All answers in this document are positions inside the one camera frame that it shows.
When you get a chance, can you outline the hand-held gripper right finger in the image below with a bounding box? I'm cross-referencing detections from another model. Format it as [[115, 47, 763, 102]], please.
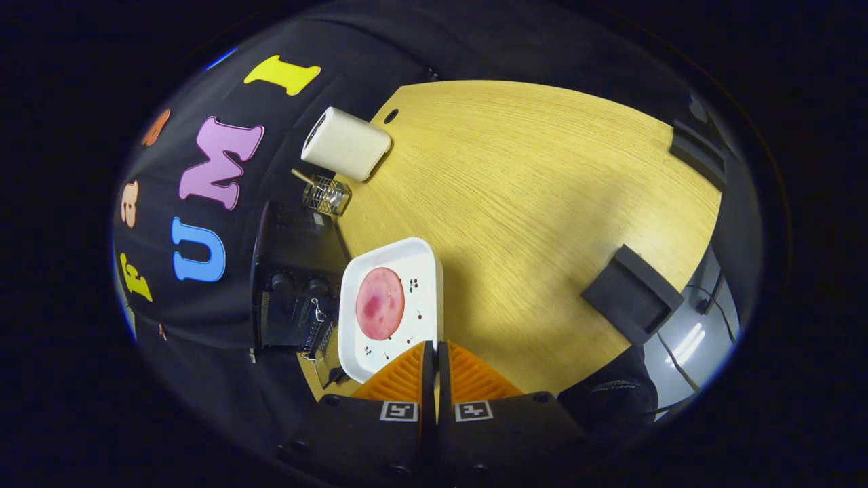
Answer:
[[437, 341, 591, 487]]

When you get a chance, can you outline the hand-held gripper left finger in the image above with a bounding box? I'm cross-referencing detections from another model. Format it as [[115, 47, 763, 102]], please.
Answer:
[[275, 341, 435, 485]]

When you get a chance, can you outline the pink ham slice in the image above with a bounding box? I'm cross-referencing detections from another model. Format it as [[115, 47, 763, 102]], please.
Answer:
[[355, 267, 406, 340]]

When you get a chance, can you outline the white square plate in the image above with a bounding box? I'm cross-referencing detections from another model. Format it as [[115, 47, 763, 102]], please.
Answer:
[[338, 237, 445, 384]]

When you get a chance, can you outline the black toaster oven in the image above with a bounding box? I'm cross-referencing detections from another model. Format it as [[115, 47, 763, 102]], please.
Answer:
[[250, 200, 350, 388]]

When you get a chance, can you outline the white toaster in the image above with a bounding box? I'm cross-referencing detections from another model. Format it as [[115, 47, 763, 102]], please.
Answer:
[[300, 107, 393, 182]]

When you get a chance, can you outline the dark cloth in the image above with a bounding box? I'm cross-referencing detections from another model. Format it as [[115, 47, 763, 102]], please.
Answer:
[[556, 346, 658, 434]]

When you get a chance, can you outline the large black block stand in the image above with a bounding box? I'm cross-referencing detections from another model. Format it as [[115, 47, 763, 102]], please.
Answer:
[[581, 245, 686, 348]]

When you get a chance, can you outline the clear glass utensil holder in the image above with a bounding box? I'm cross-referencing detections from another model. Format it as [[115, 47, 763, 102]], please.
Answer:
[[302, 175, 352, 216]]

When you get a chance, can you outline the thin black cable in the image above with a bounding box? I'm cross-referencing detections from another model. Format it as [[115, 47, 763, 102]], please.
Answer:
[[654, 332, 701, 394], [682, 285, 737, 344]]

